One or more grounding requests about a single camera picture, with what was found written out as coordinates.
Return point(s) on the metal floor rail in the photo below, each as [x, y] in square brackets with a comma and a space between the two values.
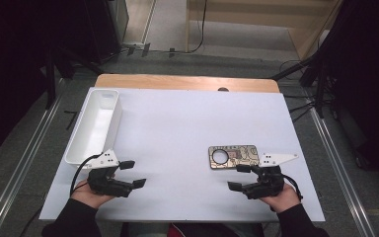
[24, 164]
[343, 181]

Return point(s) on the light wooden furniture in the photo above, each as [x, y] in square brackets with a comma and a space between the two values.
[260, 16]

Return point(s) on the white plastic bin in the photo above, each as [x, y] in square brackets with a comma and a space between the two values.
[95, 131]

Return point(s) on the person's right hand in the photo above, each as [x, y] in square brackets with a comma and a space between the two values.
[284, 199]

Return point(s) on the clear phone case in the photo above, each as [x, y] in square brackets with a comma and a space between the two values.
[243, 155]

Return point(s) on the person's left hand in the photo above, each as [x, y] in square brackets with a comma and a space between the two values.
[85, 196]

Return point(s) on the black metal stand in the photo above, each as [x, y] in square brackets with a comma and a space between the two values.
[50, 82]
[320, 89]

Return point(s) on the black curtain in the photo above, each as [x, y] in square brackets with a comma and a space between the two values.
[13, 65]
[368, 82]

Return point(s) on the black floor tape strips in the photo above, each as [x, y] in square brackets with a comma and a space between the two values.
[71, 118]

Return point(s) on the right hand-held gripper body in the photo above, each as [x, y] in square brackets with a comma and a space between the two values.
[268, 184]

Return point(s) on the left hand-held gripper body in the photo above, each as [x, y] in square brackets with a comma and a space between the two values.
[107, 186]

